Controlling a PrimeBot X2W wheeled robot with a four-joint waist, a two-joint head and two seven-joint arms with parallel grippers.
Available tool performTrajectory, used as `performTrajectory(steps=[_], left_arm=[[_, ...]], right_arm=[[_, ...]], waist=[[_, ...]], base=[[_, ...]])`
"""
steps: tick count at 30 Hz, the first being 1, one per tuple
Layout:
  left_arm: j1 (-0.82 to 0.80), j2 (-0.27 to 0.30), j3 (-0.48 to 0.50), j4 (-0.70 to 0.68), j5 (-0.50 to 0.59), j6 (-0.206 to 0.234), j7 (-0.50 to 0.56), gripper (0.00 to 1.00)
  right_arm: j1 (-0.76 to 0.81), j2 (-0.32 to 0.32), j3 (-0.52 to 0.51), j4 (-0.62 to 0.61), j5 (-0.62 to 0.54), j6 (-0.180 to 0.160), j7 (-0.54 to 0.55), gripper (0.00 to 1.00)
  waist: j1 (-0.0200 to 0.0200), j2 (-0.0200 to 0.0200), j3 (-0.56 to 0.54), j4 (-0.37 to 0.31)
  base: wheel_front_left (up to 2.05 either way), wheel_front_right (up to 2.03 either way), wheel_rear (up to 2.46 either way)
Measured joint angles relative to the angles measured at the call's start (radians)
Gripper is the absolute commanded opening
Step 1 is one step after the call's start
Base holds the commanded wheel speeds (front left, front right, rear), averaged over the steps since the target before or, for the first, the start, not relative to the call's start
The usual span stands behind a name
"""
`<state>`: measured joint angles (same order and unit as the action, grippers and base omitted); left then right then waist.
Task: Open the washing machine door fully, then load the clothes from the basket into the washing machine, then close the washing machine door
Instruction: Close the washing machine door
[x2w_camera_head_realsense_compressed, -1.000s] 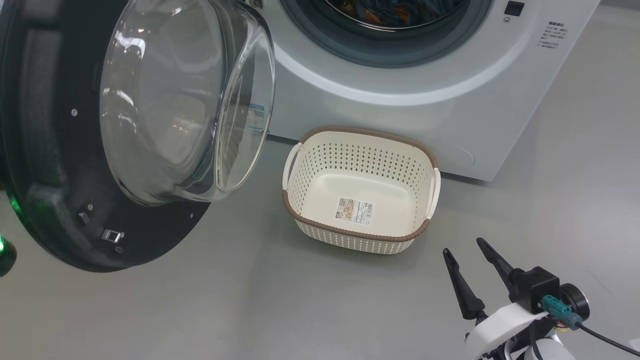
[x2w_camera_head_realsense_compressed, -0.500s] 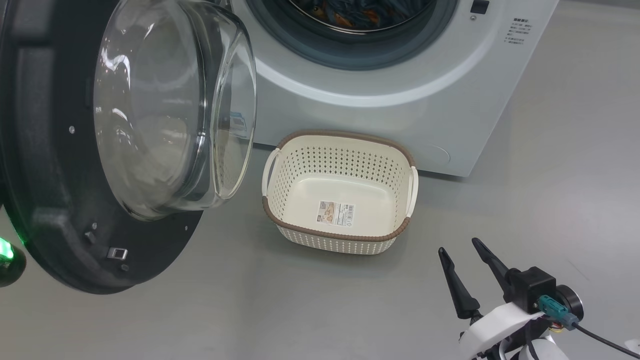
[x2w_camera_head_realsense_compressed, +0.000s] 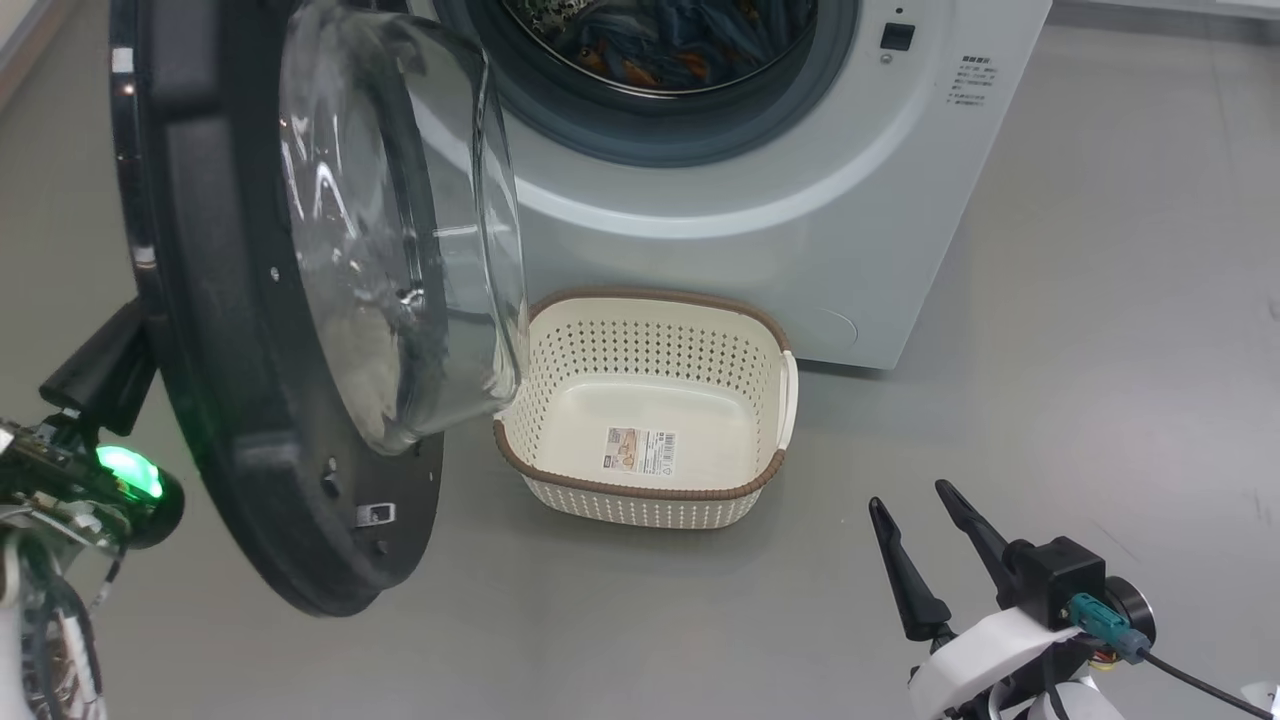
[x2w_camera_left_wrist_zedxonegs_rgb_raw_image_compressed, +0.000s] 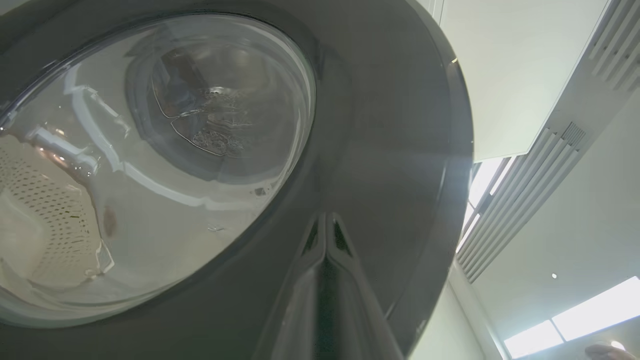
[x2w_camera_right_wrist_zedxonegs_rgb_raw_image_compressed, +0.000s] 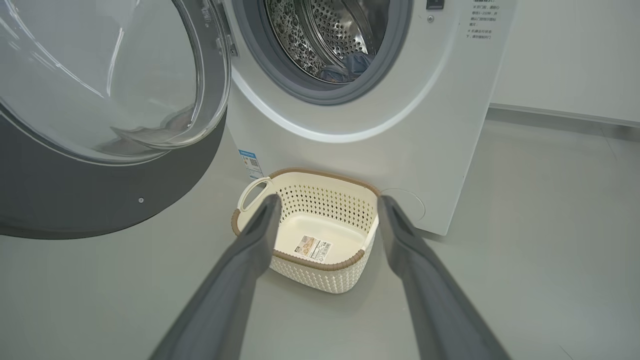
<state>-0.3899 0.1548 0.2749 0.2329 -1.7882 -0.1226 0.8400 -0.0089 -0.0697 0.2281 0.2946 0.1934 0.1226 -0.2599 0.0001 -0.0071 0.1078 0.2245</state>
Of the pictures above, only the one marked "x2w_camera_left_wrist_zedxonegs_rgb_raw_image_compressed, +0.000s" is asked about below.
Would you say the ceiling light panel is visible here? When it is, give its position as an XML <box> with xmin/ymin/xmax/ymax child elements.
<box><xmin>503</xmin><ymin>276</ymin><xmax>640</xmax><ymax>359</ymax></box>
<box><xmin>456</xmin><ymin>157</ymin><xmax>516</xmax><ymax>253</ymax></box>

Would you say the round glass washing machine door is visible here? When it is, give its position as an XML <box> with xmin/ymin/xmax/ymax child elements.
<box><xmin>0</xmin><ymin>0</ymin><xmax>475</xmax><ymax>360</ymax></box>

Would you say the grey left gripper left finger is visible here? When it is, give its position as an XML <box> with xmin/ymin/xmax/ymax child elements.
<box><xmin>252</xmin><ymin>213</ymin><xmax>327</xmax><ymax>360</ymax></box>

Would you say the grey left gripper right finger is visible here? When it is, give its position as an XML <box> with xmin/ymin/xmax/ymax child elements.
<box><xmin>327</xmin><ymin>213</ymin><xmax>404</xmax><ymax>360</ymax></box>

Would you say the linear ceiling air vent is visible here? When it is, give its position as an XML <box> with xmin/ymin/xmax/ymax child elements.
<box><xmin>455</xmin><ymin>0</ymin><xmax>640</xmax><ymax>284</ymax></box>

